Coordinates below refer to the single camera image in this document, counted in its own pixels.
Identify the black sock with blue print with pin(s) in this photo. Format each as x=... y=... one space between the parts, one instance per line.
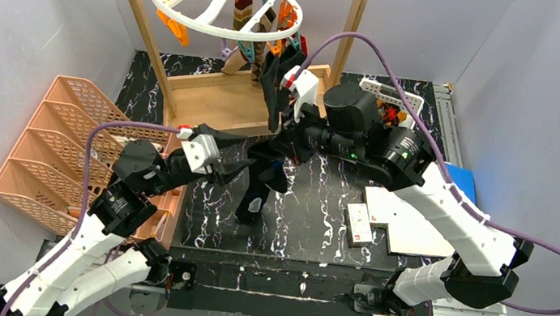
x=266 y=174

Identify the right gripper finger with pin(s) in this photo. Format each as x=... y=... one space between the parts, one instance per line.
x=291 y=131
x=288 y=148

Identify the blue folder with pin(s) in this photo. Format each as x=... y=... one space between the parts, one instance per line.
x=464 y=179

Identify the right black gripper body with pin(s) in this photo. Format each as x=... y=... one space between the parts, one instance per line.
x=293 y=134

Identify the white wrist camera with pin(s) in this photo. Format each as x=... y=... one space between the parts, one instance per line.
x=303 y=86
x=200 y=148

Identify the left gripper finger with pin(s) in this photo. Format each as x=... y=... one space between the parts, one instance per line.
x=227 y=172
x=222 y=139

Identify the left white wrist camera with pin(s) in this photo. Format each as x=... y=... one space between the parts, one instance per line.
x=200 y=148

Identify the wooden hanger rack frame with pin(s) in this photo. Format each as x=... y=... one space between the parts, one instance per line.
x=228 y=102

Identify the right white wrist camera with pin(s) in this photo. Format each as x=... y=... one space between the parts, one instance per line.
x=303 y=86

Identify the red sock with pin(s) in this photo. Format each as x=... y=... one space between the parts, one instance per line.
x=303 y=44

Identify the beige sock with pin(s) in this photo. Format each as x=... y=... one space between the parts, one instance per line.
x=234 y=64

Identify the white flat board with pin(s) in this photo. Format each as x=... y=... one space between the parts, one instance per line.
x=406 y=230

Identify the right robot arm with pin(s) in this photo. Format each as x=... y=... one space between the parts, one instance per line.
x=481 y=270

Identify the striped sock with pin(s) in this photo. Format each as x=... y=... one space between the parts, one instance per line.
x=242 y=12

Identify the peach mesh file organizer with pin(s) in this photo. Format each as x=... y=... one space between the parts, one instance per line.
x=42 y=177

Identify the brown argyle sock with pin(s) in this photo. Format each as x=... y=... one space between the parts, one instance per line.
x=265 y=25

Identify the small white red box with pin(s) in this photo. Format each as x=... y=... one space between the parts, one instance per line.
x=358 y=225

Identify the white perforated laundry basket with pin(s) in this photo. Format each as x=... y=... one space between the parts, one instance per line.
x=388 y=94

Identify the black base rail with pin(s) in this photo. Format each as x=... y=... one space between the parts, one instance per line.
x=258 y=285

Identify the orange clothes peg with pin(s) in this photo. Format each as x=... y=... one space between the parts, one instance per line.
x=178 y=30

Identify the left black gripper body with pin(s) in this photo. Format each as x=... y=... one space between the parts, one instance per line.
x=220 y=162

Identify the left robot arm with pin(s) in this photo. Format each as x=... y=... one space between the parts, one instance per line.
x=62 y=282

